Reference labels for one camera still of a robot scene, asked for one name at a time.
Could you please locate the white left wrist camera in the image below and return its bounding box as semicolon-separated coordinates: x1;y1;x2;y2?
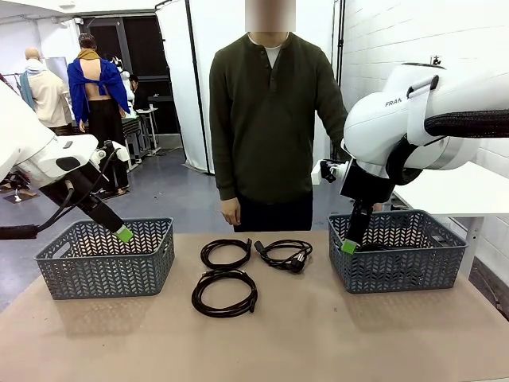
91;139;130;164

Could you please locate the right arm black cable sleeve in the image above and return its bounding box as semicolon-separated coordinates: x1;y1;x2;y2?
385;111;509;186

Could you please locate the background white desk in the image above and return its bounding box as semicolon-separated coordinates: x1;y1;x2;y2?
121;106;160;166

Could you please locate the white cable strap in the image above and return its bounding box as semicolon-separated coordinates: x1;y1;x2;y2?
405;74;441;146

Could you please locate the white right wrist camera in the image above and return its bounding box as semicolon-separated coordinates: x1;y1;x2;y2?
312;158;352;186

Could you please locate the white humanoid robot figure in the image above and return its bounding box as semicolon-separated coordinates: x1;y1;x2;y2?
111;55;136;107

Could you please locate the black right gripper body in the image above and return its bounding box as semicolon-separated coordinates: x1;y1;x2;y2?
340;160;395;206

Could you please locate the black backdrop stand pole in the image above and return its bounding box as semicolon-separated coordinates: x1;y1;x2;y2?
154;0;212;175

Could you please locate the left arm black cable sleeve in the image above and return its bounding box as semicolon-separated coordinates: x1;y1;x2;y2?
0;147;120;240

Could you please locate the white table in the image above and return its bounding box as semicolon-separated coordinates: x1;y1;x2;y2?
391;161;509;275

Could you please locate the person's right forearm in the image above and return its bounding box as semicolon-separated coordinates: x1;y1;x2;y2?
216;150;240;201

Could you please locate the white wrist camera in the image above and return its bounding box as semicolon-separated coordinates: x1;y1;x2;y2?
312;158;352;186
91;139;130;164

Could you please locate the arm black cable sleeve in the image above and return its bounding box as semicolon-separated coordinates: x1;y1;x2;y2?
0;147;120;240
385;111;509;186

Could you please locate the dark glass door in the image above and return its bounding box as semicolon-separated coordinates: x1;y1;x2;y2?
81;15;172;136

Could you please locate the thin black USB cable coil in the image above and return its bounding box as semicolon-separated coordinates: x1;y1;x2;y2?
200;237;254;271

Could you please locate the loosely black power cable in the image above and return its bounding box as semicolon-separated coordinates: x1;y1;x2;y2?
357;243;397;253

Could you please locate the tightly black power cable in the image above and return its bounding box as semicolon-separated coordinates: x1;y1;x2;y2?
254;240;314;274

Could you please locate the person's right hand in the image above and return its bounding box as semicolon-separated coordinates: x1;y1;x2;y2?
220;197;242;227

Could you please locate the person's left forearm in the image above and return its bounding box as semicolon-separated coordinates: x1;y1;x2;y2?
329;131;352;161

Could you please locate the mannequin with beige jacket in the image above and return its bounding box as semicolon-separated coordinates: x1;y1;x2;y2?
19;47;75;136

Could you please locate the black light stand pole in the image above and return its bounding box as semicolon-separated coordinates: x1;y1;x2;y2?
336;0;347;91

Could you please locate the white photo backdrop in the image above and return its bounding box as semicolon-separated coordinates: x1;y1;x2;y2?
155;0;339;174

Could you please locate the mannequin with blue jacket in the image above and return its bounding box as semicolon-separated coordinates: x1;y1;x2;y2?
66;33;132;196

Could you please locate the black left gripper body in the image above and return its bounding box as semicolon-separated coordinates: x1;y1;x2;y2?
51;170;116;227

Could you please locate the grey plastic lattice basket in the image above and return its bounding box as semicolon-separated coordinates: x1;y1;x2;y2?
328;209;469;294
33;217;175;300

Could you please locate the person in green sweater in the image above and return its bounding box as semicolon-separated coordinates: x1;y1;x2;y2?
209;0;351;234

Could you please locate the large black cable coil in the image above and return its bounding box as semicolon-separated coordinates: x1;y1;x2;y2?
191;268;258;318

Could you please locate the background person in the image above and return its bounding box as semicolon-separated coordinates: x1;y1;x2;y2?
129;74;150;112

